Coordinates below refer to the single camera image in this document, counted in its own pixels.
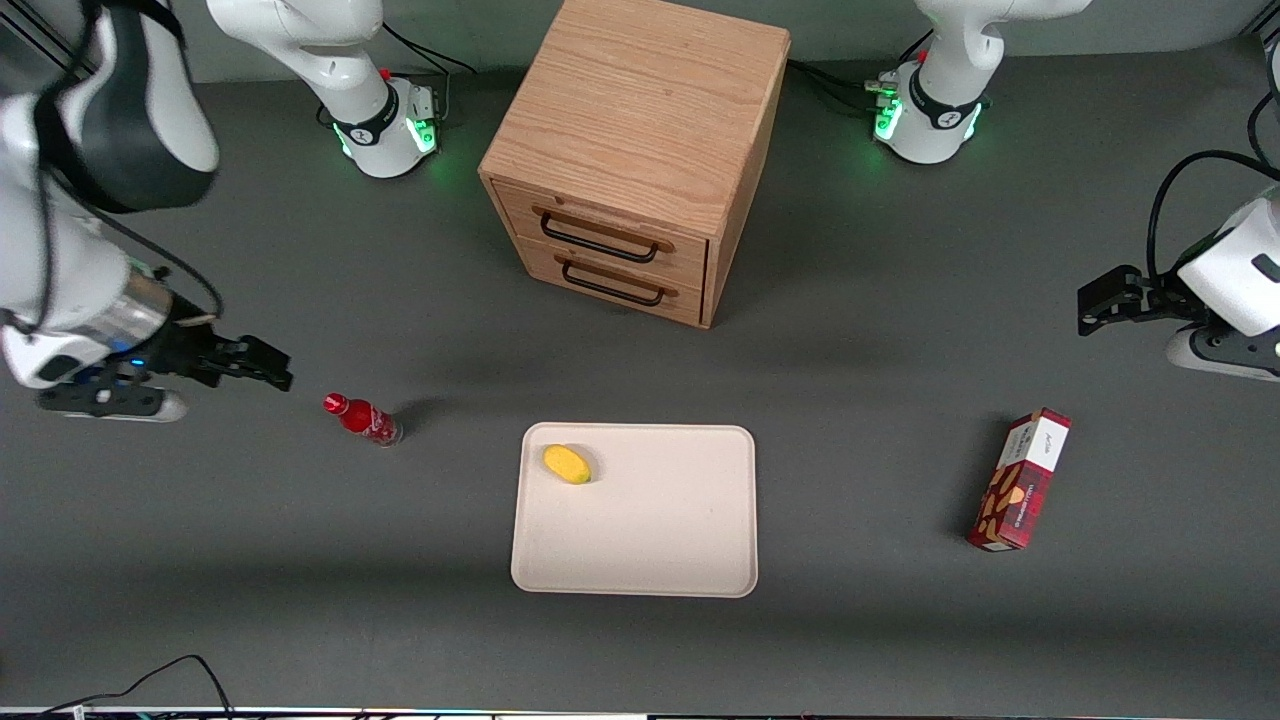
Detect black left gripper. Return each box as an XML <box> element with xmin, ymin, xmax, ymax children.
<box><xmin>1077</xmin><ymin>264</ymin><xmax>1203</xmax><ymax>337</ymax></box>

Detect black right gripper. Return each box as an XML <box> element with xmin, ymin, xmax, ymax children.
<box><xmin>132</xmin><ymin>300</ymin><xmax>294</xmax><ymax>392</ymax></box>

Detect red coke bottle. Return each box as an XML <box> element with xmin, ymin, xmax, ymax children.
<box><xmin>322</xmin><ymin>392</ymin><xmax>404</xmax><ymax>448</ymax></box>

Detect beige plastic tray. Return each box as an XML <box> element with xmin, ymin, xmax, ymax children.
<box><xmin>510</xmin><ymin>422</ymin><xmax>759</xmax><ymax>599</ymax></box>

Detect red plaid shortbread box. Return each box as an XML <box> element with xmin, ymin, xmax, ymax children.
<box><xmin>966</xmin><ymin>406</ymin><xmax>1073</xmax><ymax>553</ymax></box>

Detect yellow mango fruit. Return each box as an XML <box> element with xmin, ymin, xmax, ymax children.
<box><xmin>542</xmin><ymin>444</ymin><xmax>593</xmax><ymax>487</ymax></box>

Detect wooden drawer front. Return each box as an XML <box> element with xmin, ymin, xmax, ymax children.
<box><xmin>492</xmin><ymin>180</ymin><xmax>710</xmax><ymax>292</ymax></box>
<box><xmin>516</xmin><ymin>236</ymin><xmax>707</xmax><ymax>327</ymax></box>

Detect wooden drawer cabinet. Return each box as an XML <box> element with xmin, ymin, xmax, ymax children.
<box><xmin>477</xmin><ymin>0</ymin><xmax>792</xmax><ymax>330</ymax></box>

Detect black left arm wrist cable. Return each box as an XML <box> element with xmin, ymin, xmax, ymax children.
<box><xmin>1147</xmin><ymin>150</ymin><xmax>1280</xmax><ymax>293</ymax></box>

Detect black arm wrist cable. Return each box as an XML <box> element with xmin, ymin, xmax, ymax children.
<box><xmin>1147</xmin><ymin>150</ymin><xmax>1280</xmax><ymax>293</ymax></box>
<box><xmin>120</xmin><ymin>222</ymin><xmax>225</xmax><ymax>321</ymax></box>

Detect black right arm wrist cable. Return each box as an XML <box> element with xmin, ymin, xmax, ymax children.
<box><xmin>120</xmin><ymin>222</ymin><xmax>225</xmax><ymax>321</ymax></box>

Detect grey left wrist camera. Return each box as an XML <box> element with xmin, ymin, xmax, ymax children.
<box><xmin>1165</xmin><ymin>325</ymin><xmax>1280</xmax><ymax>383</ymax></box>

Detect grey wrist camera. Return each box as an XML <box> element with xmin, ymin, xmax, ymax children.
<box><xmin>1165</xmin><ymin>325</ymin><xmax>1280</xmax><ymax>383</ymax></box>
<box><xmin>38</xmin><ymin>383</ymin><xmax>188</xmax><ymax>423</ymax></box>

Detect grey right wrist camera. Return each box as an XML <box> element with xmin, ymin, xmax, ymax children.
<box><xmin>38</xmin><ymin>383</ymin><xmax>188</xmax><ymax>423</ymax></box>

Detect black cable at table edge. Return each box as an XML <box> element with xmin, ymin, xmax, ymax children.
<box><xmin>38</xmin><ymin>654</ymin><xmax>237</xmax><ymax>720</ymax></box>

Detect black left arm base cables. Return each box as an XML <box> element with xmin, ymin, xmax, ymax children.
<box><xmin>787</xmin><ymin>57</ymin><xmax>903</xmax><ymax>121</ymax></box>

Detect black right arm base cable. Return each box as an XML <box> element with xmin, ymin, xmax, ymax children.
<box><xmin>382</xmin><ymin>20</ymin><xmax>478</xmax><ymax>123</ymax></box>

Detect black drawer handle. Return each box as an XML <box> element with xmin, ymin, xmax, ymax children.
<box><xmin>539</xmin><ymin>209</ymin><xmax>663</xmax><ymax>265</ymax></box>
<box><xmin>561</xmin><ymin>257</ymin><xmax>667</xmax><ymax>308</ymax></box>

